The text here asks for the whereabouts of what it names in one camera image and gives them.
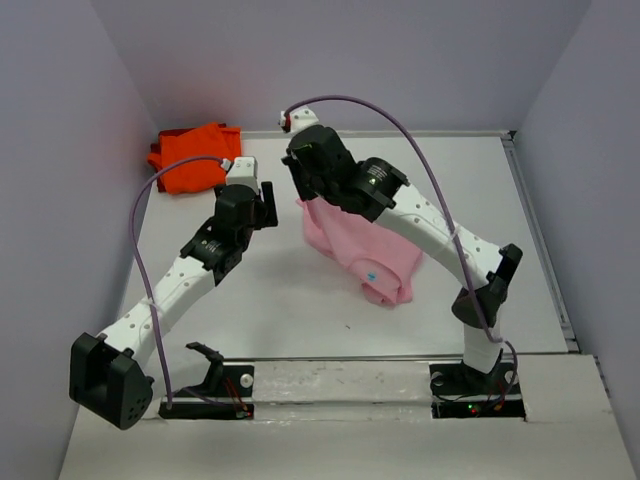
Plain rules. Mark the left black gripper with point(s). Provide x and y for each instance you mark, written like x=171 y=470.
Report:
x=266 y=215

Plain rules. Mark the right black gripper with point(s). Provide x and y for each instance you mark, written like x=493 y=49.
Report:
x=305 y=189

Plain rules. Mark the pink t shirt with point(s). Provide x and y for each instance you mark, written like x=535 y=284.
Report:
x=383 y=262

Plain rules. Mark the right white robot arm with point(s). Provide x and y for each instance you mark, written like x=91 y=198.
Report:
x=374 y=190

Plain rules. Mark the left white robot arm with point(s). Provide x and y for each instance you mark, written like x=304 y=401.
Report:
x=118 y=373

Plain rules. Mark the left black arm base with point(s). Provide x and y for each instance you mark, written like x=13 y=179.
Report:
x=225 y=391

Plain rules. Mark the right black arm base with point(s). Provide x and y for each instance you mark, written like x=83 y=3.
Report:
x=459 y=392

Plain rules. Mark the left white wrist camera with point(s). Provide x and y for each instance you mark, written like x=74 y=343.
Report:
x=244 y=171

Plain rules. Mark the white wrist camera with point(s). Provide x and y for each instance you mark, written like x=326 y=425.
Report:
x=297 y=120
x=244 y=171

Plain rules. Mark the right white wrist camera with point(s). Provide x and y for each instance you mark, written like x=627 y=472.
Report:
x=297 y=120

